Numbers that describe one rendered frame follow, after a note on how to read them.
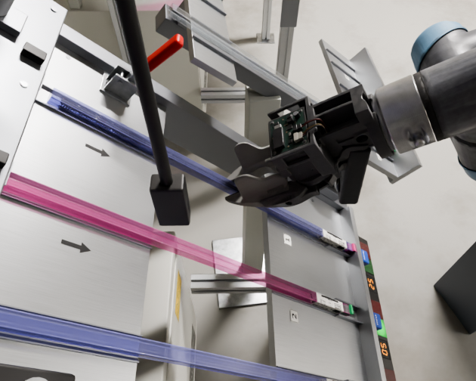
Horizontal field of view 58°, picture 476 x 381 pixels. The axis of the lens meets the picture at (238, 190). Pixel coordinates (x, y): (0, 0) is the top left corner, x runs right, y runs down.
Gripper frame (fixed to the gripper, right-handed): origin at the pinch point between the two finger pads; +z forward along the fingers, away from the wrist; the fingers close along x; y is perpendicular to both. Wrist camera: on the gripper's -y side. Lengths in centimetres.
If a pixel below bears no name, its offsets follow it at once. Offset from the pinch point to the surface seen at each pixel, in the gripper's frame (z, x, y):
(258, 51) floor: 38, -147, -82
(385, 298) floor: 7, -18, -102
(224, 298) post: 51, -18, -73
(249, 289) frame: 29, -10, -51
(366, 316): -7.1, 11.5, -24.3
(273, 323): -0.8, 16.1, -6.3
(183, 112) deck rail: 2.3, -7.8, 9.3
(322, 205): -4.3, -6.7, -19.9
